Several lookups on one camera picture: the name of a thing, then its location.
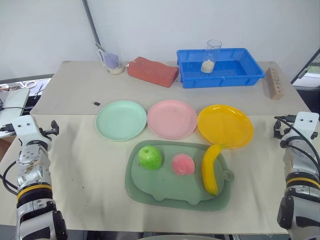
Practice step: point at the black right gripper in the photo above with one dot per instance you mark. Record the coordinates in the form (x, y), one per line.
(277, 129)

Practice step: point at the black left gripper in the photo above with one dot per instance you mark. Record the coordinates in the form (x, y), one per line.
(54, 128)

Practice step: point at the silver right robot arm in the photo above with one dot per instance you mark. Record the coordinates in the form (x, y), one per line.
(301, 175)

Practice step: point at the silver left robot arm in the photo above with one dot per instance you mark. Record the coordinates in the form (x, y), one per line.
(31, 175)

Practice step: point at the yellow round plate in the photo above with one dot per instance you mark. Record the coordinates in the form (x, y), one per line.
(225, 126)

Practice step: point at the mint green round plate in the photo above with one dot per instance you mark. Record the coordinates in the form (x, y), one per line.
(121, 120)

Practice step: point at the pink round plate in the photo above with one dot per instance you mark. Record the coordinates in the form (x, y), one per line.
(172, 119)

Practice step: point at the beige table board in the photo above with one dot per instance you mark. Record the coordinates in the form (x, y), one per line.
(75, 95)

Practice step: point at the wooden block with holes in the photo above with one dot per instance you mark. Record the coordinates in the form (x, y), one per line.
(274, 83)

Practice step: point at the small black chip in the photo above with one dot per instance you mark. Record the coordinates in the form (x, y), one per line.
(96, 103)

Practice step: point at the white device on side table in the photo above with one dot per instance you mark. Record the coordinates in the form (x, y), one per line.
(13, 100)

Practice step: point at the beige table cloth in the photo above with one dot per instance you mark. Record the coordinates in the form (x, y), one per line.
(87, 175)

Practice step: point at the dark metal stand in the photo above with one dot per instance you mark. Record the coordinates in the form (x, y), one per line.
(308, 65)

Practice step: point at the blue plastic bin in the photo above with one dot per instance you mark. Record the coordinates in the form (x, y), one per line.
(225, 75)

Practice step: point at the yellow banana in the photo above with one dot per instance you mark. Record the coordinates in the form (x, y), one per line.
(210, 172)

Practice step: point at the clear measuring cup, purple scoop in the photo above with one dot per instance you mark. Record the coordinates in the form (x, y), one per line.
(112, 61)

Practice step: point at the clear tall glass with grains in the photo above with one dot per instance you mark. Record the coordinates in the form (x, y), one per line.
(210, 58)

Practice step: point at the green apple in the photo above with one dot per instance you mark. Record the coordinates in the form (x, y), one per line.
(150, 158)

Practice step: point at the pink peach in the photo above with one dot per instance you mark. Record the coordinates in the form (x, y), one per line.
(182, 164)

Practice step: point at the threaded metal rod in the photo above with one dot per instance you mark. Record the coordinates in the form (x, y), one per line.
(91, 22)

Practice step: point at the red brick block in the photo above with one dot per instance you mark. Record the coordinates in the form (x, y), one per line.
(152, 71)

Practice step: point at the green pig-shaped tray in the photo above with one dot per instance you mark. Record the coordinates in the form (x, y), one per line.
(172, 185)

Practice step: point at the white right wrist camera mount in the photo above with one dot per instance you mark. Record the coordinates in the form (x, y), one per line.
(303, 123)

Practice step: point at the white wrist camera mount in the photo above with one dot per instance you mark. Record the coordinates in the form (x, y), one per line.
(303, 123)
(25, 127)

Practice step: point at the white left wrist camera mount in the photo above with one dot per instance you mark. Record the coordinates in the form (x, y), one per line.
(25, 127)

